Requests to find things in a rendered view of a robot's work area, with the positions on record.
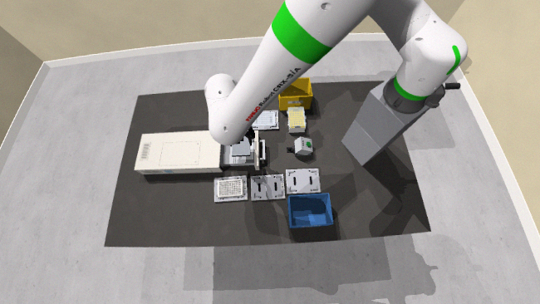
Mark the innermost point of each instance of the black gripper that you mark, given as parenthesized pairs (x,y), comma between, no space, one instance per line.
(250,135)

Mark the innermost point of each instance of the yellow open-sided box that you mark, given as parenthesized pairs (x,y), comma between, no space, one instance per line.
(296,95)

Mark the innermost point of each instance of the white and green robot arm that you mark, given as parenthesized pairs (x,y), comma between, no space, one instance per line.
(304,31)

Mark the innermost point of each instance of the blue open bin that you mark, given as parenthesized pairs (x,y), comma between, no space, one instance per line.
(314,209)

